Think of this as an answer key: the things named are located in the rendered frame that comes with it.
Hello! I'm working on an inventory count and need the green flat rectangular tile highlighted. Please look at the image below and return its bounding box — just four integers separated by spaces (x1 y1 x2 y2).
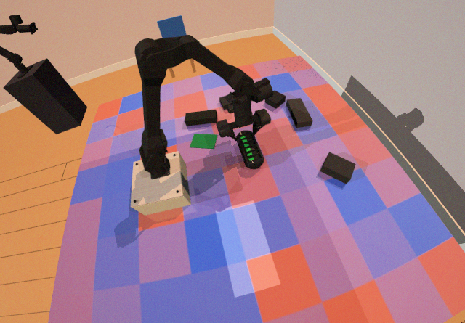
190 134 217 149

